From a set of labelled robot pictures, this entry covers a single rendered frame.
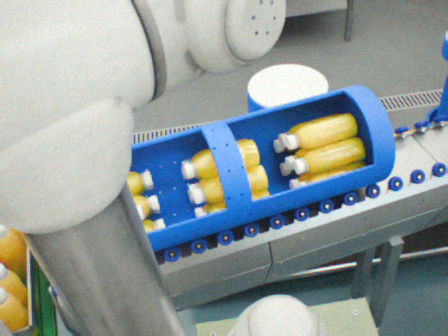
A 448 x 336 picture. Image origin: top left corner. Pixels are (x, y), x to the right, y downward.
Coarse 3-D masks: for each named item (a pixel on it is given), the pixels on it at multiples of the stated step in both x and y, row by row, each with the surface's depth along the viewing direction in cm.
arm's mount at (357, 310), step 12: (348, 300) 104; (360, 300) 103; (324, 312) 102; (336, 312) 102; (348, 312) 102; (360, 312) 101; (204, 324) 102; (216, 324) 102; (228, 324) 102; (324, 324) 100; (336, 324) 100; (348, 324) 100; (360, 324) 100; (372, 324) 99
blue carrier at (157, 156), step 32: (320, 96) 131; (352, 96) 128; (192, 128) 127; (224, 128) 123; (256, 128) 142; (288, 128) 146; (384, 128) 124; (160, 160) 139; (224, 160) 117; (384, 160) 126; (224, 192) 117; (288, 192) 122; (320, 192) 126; (192, 224) 118; (224, 224) 123
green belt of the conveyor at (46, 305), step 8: (40, 272) 136; (24, 280) 135; (40, 280) 134; (48, 280) 136; (40, 288) 132; (48, 288) 133; (48, 296) 131; (40, 304) 129; (48, 304) 129; (40, 312) 127; (48, 312) 127; (40, 320) 125; (48, 320) 125; (40, 328) 123; (48, 328) 124; (56, 328) 126
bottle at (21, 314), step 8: (8, 296) 112; (0, 304) 109; (8, 304) 111; (16, 304) 113; (0, 312) 110; (8, 312) 111; (16, 312) 113; (24, 312) 116; (8, 320) 112; (16, 320) 113; (24, 320) 116; (8, 328) 114; (16, 328) 115
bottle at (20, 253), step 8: (8, 232) 126; (0, 240) 125; (8, 240) 126; (16, 240) 128; (0, 248) 125; (8, 248) 126; (16, 248) 128; (24, 248) 132; (0, 256) 128; (8, 256) 128; (16, 256) 129; (24, 256) 132; (8, 264) 130; (16, 264) 130; (24, 264) 132; (16, 272) 133; (24, 272) 134
